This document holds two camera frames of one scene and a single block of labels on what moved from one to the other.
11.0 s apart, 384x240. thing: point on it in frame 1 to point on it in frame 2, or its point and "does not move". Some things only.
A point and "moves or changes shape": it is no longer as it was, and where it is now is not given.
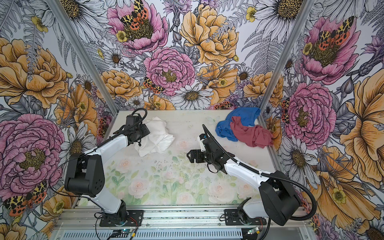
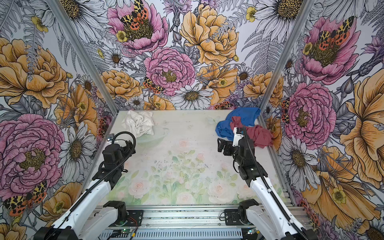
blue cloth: (248, 116) does not move
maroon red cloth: (254, 135) does not move
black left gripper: (145, 130) to (126, 149)
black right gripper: (198, 152) to (228, 145)
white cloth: (158, 140) moves or changes shape
